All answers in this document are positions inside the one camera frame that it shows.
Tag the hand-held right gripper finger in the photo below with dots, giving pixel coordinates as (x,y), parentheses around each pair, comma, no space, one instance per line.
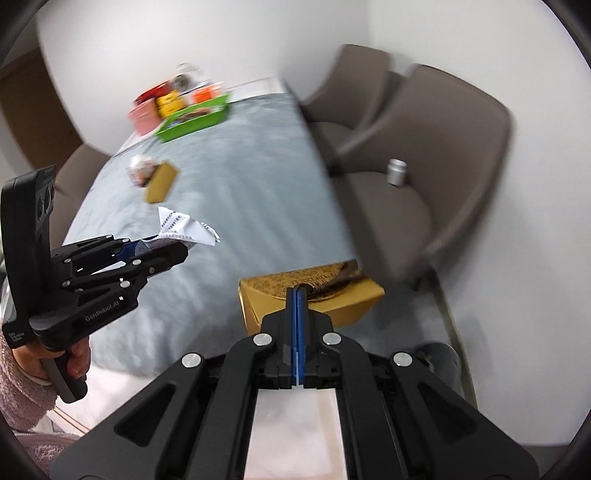
(301,341)
(291,341)

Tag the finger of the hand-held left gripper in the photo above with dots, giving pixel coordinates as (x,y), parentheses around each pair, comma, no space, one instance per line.
(129,248)
(166,256)

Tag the white wrapper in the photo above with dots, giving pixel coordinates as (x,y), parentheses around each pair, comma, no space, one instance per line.
(184,228)

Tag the gold cardboard box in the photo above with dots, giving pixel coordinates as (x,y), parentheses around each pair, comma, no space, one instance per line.
(268,281)
(161,182)

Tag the grey round bin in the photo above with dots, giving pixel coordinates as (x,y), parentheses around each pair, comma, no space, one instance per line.
(441,367)

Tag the person's left forearm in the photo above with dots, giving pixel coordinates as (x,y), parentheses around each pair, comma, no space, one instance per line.
(21,397)

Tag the person's left hand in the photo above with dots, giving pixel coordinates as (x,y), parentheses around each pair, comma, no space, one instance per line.
(79,360)

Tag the grey tablecloth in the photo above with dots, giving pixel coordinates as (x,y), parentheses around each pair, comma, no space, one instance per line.
(249,184)

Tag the green tray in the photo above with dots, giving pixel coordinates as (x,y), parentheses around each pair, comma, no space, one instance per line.
(184,129)

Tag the pink box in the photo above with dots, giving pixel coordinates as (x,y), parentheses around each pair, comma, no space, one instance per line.
(143,117)

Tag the wooden door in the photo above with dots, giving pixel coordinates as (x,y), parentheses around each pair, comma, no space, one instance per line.
(32,106)

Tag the yellow packet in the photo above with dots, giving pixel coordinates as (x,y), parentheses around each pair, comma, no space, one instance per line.
(167,105)

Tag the red box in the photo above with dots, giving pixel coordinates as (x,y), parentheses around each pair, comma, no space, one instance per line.
(150,92)

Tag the orange packet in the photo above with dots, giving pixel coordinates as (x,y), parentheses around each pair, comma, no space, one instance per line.
(207,93)

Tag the glass jar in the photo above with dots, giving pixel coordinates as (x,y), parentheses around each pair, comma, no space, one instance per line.
(187,78)

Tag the silver can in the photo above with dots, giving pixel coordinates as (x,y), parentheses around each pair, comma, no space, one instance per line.
(397,173)

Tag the person's pink fuzzy clothing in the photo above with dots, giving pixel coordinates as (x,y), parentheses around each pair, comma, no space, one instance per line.
(32,454)

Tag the large brown chair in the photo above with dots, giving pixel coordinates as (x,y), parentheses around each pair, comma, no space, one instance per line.
(443,138)

